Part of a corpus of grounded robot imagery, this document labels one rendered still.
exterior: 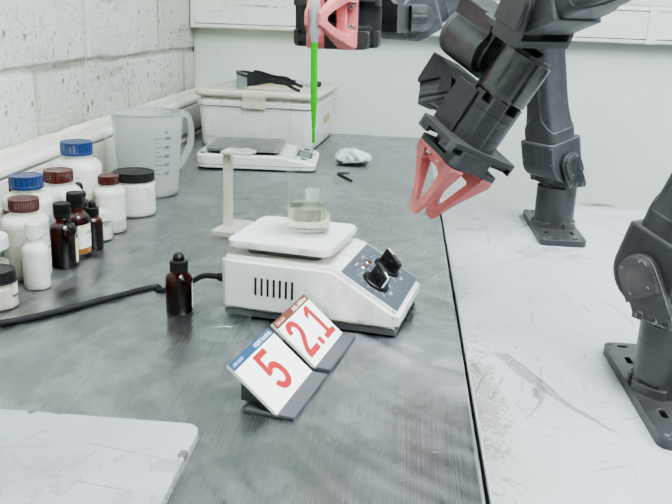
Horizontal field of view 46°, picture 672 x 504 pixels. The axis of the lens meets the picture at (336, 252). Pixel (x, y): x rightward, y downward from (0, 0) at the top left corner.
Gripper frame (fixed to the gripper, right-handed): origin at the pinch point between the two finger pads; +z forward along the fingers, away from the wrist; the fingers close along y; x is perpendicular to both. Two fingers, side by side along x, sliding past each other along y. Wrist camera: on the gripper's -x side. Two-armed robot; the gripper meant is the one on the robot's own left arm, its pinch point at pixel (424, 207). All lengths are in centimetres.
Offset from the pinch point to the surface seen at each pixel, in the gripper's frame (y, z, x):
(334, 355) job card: 11.4, 12.9, 12.3
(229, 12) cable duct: -38, 20, -141
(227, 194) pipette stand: 1.1, 22.2, -35.4
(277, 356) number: 19.0, 12.8, 13.9
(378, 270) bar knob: 4.7, 6.9, 4.2
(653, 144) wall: -138, -10, -75
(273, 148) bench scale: -30, 29, -77
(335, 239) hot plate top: 7.7, 7.3, -1.1
